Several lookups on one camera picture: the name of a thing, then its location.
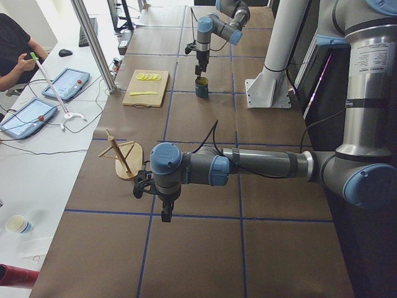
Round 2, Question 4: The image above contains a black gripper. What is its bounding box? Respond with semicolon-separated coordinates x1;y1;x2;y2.
195;51;209;76
160;196;178;222

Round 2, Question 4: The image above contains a blue-green mug yellow inside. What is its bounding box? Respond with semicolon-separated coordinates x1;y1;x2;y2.
195;76;208;99

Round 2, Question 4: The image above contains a wooden cup storage rack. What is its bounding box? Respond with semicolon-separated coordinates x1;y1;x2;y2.
98;129;143;181

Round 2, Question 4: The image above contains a white paper cup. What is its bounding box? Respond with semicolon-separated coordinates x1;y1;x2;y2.
6;215;33;234

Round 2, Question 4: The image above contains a bamboo cutting board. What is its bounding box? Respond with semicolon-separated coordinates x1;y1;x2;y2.
122;70;169;107

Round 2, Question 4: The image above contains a black monitor stand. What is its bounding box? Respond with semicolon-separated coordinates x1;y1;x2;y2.
107;0;134;34

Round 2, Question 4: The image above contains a black keyboard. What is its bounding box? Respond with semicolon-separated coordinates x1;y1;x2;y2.
78;17;99;48

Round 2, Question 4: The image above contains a far teach pendant tablet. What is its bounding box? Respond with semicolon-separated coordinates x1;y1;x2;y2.
52;68;91;102

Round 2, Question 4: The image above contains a teach pendant tablet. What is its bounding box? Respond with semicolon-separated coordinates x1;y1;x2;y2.
52;68;91;102
1;97;58;140

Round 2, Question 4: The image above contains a black computer mouse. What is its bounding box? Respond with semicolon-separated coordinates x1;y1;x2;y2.
58;49;73;57

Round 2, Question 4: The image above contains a white reacher grabber stick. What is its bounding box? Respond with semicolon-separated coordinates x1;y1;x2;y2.
30;52;87;131

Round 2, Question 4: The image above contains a near teach pendant tablet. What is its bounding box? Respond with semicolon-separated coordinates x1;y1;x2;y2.
1;97;58;140

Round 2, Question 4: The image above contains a red object at edge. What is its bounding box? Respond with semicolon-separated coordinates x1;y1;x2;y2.
1;264;40;289

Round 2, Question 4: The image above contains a seated person black shirt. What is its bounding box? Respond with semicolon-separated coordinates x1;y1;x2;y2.
1;13;48;92

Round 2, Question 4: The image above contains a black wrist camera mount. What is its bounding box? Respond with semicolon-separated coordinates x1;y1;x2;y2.
185;40;198;55
132;160;158;199

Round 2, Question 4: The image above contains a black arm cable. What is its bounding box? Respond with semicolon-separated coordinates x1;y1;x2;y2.
192;108;347;179

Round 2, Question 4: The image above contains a white camera post base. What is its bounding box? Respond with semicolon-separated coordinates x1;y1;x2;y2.
245;0;309;109

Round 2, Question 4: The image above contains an aluminium frame post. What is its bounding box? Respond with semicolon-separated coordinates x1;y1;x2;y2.
71;0;117;94

